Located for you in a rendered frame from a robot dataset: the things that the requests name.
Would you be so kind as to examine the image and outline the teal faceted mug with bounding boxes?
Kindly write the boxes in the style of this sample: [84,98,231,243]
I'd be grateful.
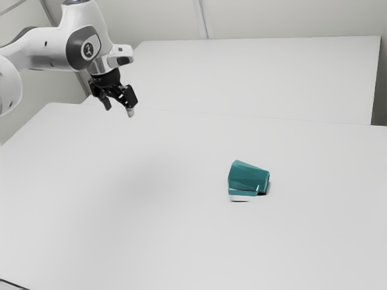
[226,159,270,202]

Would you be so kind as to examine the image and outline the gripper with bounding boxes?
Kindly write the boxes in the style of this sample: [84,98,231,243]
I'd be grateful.
[88,68,139,118]

